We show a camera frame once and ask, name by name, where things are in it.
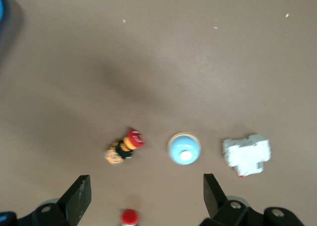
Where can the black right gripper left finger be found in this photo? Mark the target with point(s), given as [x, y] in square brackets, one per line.
[71, 201]

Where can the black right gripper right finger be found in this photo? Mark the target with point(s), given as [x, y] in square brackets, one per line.
[215, 201]

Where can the blue bell with cream button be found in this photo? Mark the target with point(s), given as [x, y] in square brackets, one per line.
[183, 149]

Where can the blue plastic tray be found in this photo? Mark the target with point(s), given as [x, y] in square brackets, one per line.
[1, 10]

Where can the white circuit breaker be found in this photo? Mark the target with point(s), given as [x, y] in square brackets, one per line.
[245, 154]

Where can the red push button black body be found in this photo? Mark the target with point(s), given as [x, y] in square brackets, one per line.
[128, 217]

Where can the red yellow emergency stop button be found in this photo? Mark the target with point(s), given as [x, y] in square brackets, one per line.
[126, 146]

